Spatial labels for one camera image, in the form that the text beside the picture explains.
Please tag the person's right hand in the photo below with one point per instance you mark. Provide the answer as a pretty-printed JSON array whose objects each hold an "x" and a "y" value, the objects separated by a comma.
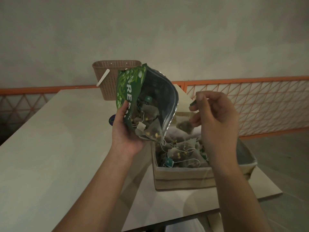
[{"x": 219, "y": 132}]

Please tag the person's left hand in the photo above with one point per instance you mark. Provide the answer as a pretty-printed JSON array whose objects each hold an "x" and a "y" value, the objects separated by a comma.
[{"x": 124, "y": 140}]

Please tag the green tea bag with tag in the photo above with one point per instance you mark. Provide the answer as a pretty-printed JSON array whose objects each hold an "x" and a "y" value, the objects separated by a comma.
[{"x": 186, "y": 126}]

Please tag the pile of green tea bags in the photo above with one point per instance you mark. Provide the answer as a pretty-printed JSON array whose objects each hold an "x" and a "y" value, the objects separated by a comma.
[
  {"x": 183, "y": 152},
  {"x": 149, "y": 113}
]

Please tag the beige fabric storage box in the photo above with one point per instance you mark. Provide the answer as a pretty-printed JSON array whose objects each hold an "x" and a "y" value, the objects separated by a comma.
[{"x": 183, "y": 178}]

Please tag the green tea pouch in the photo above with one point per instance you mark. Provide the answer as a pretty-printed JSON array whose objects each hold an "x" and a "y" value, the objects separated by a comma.
[{"x": 131, "y": 79}]

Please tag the person's right forearm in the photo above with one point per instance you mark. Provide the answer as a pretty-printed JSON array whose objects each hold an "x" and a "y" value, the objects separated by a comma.
[{"x": 241, "y": 202}]

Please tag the person's left forearm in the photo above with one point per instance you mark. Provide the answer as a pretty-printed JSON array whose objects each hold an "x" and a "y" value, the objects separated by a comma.
[{"x": 91, "y": 195}]

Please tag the round blue sticker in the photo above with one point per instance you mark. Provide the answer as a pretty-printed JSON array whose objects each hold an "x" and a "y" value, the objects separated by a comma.
[{"x": 110, "y": 120}]

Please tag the brown perforated plastic basket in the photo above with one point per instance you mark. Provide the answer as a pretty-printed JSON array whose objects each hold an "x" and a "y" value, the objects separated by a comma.
[{"x": 108, "y": 86}]

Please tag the orange metal mesh fence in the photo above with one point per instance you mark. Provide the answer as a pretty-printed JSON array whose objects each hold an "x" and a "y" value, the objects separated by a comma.
[{"x": 253, "y": 80}]

